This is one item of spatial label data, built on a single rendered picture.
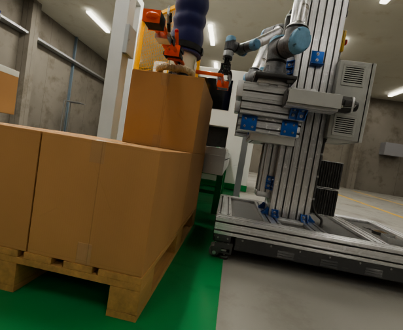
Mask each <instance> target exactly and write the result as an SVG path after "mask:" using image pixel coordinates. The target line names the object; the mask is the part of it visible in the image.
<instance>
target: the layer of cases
mask: <svg viewBox="0 0 403 330"><path fill-rule="evenodd" d="M204 157H205V155H204V154H197V153H187V152H182V151H175V150H171V149H163V148H158V147H151V146H146V145H138V144H134V143H126V142H122V141H120V140H115V139H107V138H103V137H95V136H88V135H83V134H75V133H70V132H61V131H57V130H48V129H43V128H35V127H30V126H21V125H16V124H8V123H3V122H0V246H3V247H7V248H12V249H17V250H21V251H27V252H30V253H35V254H38V255H44V256H47V257H53V258H56V259H61V260H64V261H70V262H74V263H79V264H82V265H88V266H93V267H96V268H102V269H105V270H110V271H114V272H119V273H123V274H128V275H131V276H137V277H140V278H142V277H143V275H144V274H145V272H146V271H147V270H148V269H149V267H150V266H151V264H152V263H153V262H154V261H155V259H156V258H157V256H159V254H160V253H161V252H162V250H163V249H164V248H165V246H166V245H167V244H168V242H169V241H170V240H171V239H172V237H173V236H174V234H175V233H176V232H177V231H178V229H179V228H180V227H181V225H182V224H183V223H184V222H185V220H186V219H187V217H188V216H189V215H190V214H191V212H192V211H193V210H194V208H195V207H196V206H197V201H198V194H199V189H200V181H201V177H202V170H203V162H204Z"/></svg>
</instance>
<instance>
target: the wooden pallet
mask: <svg viewBox="0 0 403 330"><path fill-rule="evenodd" d="M196 208H197V206H196V207H195V208H194V210H193V211H192V212H191V214H190V215H189V216H188V217H187V219H186V220H185V222H184V223H183V224H182V225H181V227H180V228H179V229H178V231H177V232H176V233H175V234H174V236H173V237H172V239H171V240H170V241H169V242H168V244H167V245H166V246H165V248H164V249H163V250H162V252H161V253H160V254H159V256H157V258H156V259H155V261H154V262H153V263H152V264H151V266H150V267H149V269H148V270H147V271H146V272H145V274H144V275H143V277H142V278H140V277H137V276H131V275H128V274H123V273H119V272H114V271H110V270H105V269H102V268H96V267H93V266H88V265H82V264H79V263H74V262H70V261H64V260H61V259H56V258H53V257H47V256H44V255H38V254H35V253H30V252H27V251H21V250H17V249H12V248H9V247H3V246H0V289H2V290H5V291H10V292H14V291H16V290H17V289H20V288H21V287H22V286H24V285H26V284H28V283H29V282H30V281H32V280H34V279H35V278H37V277H39V276H40V275H42V274H44V273H45V272H47V271H51V272H56V273H60V274H65V275H68V276H73V277H77V278H82V279H85V280H90V281H93V282H99V283H102V284H107V285H110V289H109V298H108V303H107V310H106V316H110V317H113V318H118V319H121V320H126V321H131V322H134V323H135V322H136V321H137V319H138V317H139V316H140V314H141V313H142V311H143V309H144V307H145V306H146V304H147V303H148V301H149V299H150V297H151V295H152V294H153V292H154V290H155V289H156V287H157V285H158V284H159V282H160V280H161V279H162V277H163V275H164V274H165V272H166V270H167V268H168V267H169V265H170V264H171V262H172V260H173V258H174V257H175V255H176V254H177V252H178V250H179V248H180V247H181V245H182V243H183V242H184V240H185V238H186V237H187V235H188V233H189V232H190V230H191V228H192V226H193V225H194V220H195V216H196Z"/></svg>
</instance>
